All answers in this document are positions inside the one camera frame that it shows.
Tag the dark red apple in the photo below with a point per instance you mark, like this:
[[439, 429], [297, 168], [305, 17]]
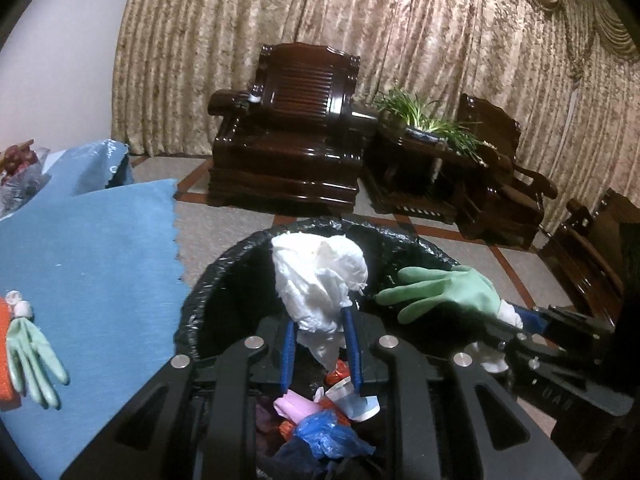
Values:
[[29, 151], [12, 156]]

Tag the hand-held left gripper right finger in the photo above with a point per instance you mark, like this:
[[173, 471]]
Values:
[[353, 350]]

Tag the dark wooden armchair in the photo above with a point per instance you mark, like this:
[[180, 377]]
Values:
[[290, 135], [505, 195]]

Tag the beige patterned curtain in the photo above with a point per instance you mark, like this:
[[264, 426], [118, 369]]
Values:
[[350, 10]]

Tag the red wrapper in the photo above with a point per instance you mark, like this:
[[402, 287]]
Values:
[[337, 372]]

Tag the dark wooden chair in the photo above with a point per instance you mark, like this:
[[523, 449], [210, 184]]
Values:
[[595, 255]]

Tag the blue plastic bag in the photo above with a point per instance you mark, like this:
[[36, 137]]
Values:
[[325, 435]]

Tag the black bin with bag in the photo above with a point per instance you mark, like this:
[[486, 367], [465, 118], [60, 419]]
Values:
[[235, 285]]

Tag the white plastic bag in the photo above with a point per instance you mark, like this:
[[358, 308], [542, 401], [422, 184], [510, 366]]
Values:
[[315, 280]]

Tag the glass fruit bowl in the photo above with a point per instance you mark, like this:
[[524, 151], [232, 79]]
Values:
[[22, 185]]

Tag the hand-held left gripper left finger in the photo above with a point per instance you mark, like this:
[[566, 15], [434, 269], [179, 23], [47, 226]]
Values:
[[287, 355]]

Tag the large orange foam net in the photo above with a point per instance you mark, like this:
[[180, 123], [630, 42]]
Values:
[[9, 360]]

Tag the pink wrapper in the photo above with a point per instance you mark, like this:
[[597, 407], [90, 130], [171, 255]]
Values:
[[297, 406]]

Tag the small crumpled white wrapper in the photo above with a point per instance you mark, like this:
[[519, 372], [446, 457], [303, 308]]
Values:
[[21, 306]]

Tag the crushed blue white paper cup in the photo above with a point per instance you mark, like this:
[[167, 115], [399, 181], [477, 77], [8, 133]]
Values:
[[352, 400]]

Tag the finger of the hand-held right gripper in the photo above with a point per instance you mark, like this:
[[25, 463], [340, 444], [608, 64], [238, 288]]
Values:
[[532, 320], [505, 342]]

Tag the dark wooden side table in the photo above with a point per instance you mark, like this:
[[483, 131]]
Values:
[[415, 180]]

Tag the small blue tablecloth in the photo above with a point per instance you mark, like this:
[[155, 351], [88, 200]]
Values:
[[85, 167]]

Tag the green potted plant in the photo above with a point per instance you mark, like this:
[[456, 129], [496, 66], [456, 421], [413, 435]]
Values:
[[425, 115]]

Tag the small orange foam net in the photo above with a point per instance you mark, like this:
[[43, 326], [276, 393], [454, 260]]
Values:
[[287, 429]]

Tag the green rubber glove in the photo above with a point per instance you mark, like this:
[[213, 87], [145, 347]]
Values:
[[450, 290], [35, 360]]

